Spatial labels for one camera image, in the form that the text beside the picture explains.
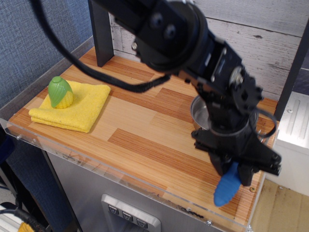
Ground folded yellow napkin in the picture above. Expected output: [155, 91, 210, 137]
[29, 81, 111, 133]

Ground black braided cable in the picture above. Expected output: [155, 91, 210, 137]
[28, 0, 171, 94]

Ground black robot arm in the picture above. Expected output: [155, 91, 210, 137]
[98, 0, 281, 186]

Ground dark vertical post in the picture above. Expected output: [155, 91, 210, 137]
[88, 0, 114, 67]
[274, 22, 309, 120]

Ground dark left vertical post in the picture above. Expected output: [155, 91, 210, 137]
[88, 0, 114, 67]

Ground clear acrylic edge guard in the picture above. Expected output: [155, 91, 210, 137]
[0, 117, 281, 231]

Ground toy corn cob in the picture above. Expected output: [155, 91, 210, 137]
[48, 76, 73, 108]

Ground blue handled metal fork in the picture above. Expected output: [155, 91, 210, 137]
[214, 162, 241, 207]

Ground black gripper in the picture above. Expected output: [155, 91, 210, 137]
[191, 126, 282, 186]

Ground stainless steel pot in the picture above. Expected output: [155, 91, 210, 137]
[190, 96, 258, 133]

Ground silver button control panel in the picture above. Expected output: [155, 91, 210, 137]
[101, 194, 162, 232]

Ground dark right vertical post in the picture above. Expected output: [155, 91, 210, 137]
[274, 22, 309, 120]

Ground white block on right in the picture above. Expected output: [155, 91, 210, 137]
[266, 92, 309, 196]

